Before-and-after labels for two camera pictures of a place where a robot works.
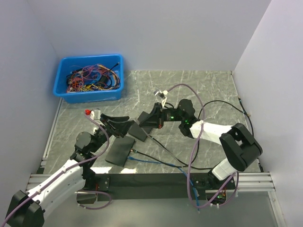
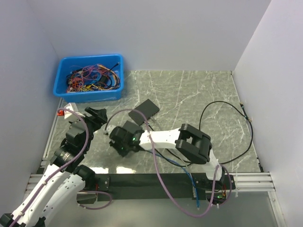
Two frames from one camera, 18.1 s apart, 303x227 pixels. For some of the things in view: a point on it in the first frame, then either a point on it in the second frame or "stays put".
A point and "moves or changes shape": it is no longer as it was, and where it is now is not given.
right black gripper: (152, 120) -> (114, 144)
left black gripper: (121, 128) -> (100, 117)
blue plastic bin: (65, 63) stays put
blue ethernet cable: (174, 165) -> (197, 205)
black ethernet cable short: (169, 163) -> (186, 165)
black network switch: (119, 151) -> (132, 127)
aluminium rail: (245, 182) stays put
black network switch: (139, 133) moves or changes shape
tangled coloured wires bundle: (95, 77) stays put
